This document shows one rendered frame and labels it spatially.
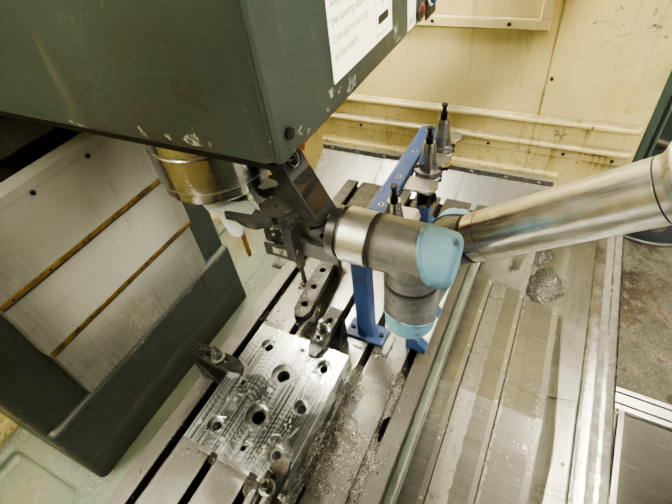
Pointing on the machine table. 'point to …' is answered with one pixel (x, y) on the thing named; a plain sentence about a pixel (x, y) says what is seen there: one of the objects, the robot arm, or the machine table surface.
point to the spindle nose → (203, 177)
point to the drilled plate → (311, 386)
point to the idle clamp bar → (315, 292)
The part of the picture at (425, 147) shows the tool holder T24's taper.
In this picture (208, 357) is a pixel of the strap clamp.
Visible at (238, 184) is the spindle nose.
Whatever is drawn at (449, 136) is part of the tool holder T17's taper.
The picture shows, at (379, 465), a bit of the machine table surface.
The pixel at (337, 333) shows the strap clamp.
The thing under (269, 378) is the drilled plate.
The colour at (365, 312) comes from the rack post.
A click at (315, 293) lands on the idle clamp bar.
